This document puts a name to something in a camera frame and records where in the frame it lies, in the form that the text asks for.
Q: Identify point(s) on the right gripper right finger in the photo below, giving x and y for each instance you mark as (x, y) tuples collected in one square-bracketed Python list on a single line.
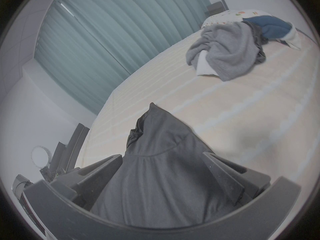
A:
[(232, 181)]

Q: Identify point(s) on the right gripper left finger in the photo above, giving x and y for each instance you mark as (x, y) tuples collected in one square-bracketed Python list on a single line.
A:
[(92, 184)]

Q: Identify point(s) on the black T-shirt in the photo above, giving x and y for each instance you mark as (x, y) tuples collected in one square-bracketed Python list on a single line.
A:
[(160, 171)]

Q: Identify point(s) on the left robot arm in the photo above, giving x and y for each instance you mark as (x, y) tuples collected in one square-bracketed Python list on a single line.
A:
[(20, 184)]

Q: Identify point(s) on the bed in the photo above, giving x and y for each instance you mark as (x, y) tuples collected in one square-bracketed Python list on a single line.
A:
[(250, 104)]

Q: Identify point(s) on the pile of clothes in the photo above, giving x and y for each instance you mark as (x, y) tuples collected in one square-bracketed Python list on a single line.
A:
[(230, 51)]

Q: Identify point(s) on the round white lamp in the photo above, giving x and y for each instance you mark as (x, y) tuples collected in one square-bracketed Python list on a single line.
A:
[(41, 157)]

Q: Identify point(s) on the blue-green curtain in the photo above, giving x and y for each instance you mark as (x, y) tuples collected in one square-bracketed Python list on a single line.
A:
[(75, 66), (137, 16)]

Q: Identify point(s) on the white printed pillow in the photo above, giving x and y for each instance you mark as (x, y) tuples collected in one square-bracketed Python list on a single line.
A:
[(225, 16)]

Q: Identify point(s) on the grey bedside table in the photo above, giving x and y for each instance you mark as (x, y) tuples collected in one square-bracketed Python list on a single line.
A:
[(215, 8)]

